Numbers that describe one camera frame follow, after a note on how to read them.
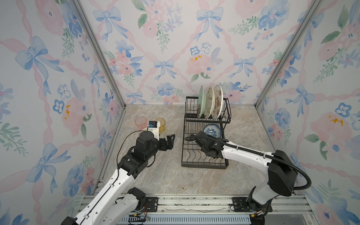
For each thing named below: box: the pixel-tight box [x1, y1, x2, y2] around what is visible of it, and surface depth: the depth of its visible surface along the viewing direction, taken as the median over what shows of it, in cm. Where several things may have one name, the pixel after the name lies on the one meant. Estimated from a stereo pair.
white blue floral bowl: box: [202, 123, 223, 139], surface depth 89 cm
